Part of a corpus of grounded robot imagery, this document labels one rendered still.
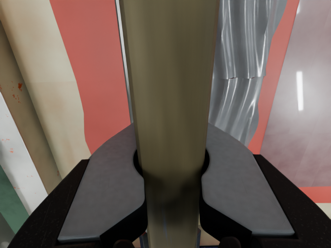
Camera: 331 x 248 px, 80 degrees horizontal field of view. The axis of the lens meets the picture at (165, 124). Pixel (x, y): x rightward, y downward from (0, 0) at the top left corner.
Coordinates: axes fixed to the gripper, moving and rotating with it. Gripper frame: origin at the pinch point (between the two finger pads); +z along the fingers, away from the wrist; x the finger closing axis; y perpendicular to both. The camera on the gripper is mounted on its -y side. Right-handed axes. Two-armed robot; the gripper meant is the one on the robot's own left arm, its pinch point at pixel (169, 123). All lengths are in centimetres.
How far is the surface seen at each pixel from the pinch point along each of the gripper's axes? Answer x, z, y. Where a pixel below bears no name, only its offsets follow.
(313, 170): 20.2, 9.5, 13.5
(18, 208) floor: -130, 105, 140
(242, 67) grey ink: 7.7, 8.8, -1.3
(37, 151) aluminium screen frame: -15.0, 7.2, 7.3
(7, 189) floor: -131, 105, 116
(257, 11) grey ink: 8.3, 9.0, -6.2
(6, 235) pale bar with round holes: -22.0, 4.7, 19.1
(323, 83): 17.1, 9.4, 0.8
